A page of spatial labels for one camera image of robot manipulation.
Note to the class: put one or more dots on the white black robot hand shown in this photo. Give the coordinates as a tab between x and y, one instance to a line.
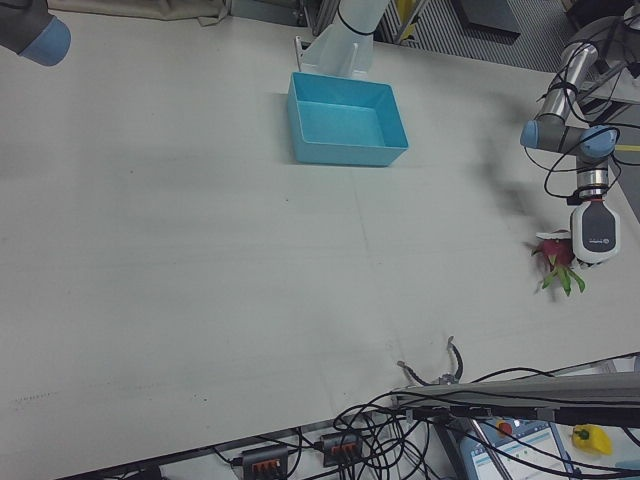
597	232

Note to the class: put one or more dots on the red dragon fruit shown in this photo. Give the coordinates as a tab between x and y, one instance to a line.
557	255

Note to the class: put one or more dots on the yellow toy bell pepper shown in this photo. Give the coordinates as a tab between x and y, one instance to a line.
592	440

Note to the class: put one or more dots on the grey ribbed floor grating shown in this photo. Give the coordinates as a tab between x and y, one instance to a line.
500	47

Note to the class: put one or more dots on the teach pendant with red button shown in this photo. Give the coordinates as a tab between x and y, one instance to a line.
520	450

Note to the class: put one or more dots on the short metal gooseneck clip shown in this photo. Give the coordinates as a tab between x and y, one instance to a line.
412	372

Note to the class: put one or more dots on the black flat case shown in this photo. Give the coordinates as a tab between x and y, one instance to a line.
495	15

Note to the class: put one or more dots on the light blue plastic bin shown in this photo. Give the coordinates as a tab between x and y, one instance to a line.
345	125

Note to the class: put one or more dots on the black power strip orange switches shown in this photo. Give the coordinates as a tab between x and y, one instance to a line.
340	445
265	457

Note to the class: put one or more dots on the beige cloth bag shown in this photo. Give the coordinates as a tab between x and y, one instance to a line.
210	12

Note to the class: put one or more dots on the grey aluminium camera rail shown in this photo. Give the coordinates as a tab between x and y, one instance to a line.
550	387

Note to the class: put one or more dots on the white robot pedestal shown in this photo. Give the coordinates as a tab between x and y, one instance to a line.
340	50

